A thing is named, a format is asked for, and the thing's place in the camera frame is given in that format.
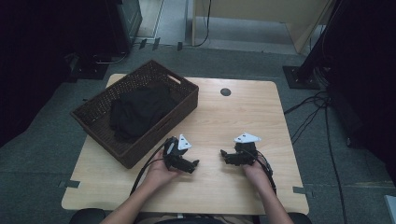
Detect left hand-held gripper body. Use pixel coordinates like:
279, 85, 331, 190
163, 133, 192, 171

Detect black floor cable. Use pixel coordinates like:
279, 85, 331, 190
323, 99, 349, 224
290, 102, 328, 146
283, 90, 331, 116
94, 50, 129, 65

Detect black metal stand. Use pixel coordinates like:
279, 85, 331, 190
282, 0, 347, 91

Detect person's lap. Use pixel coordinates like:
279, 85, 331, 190
134, 214, 260, 224

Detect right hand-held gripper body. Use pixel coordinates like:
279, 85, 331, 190
232, 133, 262, 166

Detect dark cabinet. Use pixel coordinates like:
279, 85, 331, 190
106, 0, 144, 57

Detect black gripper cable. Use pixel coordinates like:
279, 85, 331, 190
130, 139, 171, 195
248, 148, 277, 195

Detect black hanging cable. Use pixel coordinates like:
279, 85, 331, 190
193, 0, 213, 48

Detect black pants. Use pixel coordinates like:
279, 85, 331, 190
108, 83, 178, 144

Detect dark curtain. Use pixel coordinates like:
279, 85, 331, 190
326, 0, 396, 185
0, 0, 120, 147

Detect brown wicker basket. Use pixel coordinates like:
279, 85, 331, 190
69, 59, 200, 170

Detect person's left hand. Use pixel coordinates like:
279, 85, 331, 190
143, 150, 185, 191

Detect pale box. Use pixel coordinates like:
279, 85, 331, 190
384, 194, 396, 224

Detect person's right hand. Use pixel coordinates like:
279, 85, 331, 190
242, 158, 272, 189

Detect black chair armrest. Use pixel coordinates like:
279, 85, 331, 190
68, 208, 106, 224
288, 212, 313, 224

